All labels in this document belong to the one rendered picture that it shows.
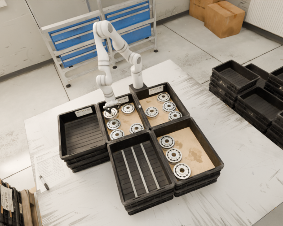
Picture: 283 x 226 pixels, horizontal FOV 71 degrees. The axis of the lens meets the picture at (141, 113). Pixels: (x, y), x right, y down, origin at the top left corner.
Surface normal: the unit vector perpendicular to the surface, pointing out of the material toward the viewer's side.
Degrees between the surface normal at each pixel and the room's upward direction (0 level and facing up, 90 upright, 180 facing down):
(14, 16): 90
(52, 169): 0
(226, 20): 89
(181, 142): 0
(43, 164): 0
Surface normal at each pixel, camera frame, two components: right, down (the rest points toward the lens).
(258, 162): -0.10, -0.66
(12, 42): 0.48, 0.62
